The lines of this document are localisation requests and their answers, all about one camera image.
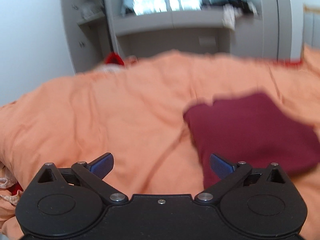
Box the dark red long-sleeve sweater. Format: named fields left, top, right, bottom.
left=183, top=93, right=319, bottom=188

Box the dark clothes pile on sill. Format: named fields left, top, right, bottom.
left=217, top=0, right=257, bottom=14

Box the orange duvet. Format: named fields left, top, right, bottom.
left=1, top=46, right=319, bottom=239

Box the floral patterned fabric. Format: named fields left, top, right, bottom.
left=1, top=178, right=23, bottom=206

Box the red plush item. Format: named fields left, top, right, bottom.
left=103, top=52, right=125, bottom=66

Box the red bed sheet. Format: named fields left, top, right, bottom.
left=273, top=59, right=303, bottom=68

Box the grey window bench desk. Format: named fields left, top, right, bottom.
left=105, top=0, right=302, bottom=60

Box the white cloth hanging off sill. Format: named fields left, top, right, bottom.
left=222, top=4, right=243, bottom=31

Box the plastic bag on shelf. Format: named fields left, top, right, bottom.
left=81, top=1, right=101, bottom=19

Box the grey wardrobe cabinet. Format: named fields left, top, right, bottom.
left=61, top=0, right=112, bottom=73

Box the grey padded headboard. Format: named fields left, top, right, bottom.
left=303, top=5, right=320, bottom=48

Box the white wall socket plate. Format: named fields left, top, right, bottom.
left=199, top=36, right=216, bottom=47

